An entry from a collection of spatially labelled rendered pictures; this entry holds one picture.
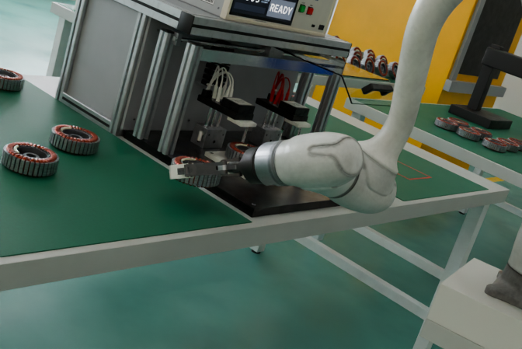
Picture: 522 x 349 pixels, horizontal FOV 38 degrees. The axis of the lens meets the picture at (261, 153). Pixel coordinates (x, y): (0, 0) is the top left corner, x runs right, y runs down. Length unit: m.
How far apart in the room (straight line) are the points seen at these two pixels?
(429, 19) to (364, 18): 4.49
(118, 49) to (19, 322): 0.98
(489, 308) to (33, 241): 0.82
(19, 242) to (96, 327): 1.30
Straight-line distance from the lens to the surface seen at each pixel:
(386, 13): 5.78
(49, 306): 2.63
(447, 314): 1.49
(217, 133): 2.01
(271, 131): 2.18
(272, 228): 1.68
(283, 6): 2.05
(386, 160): 1.49
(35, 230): 1.36
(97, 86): 2.05
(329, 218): 1.86
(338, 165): 1.34
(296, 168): 1.38
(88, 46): 2.09
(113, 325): 2.61
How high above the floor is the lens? 1.32
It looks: 15 degrees down
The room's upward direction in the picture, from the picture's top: 18 degrees clockwise
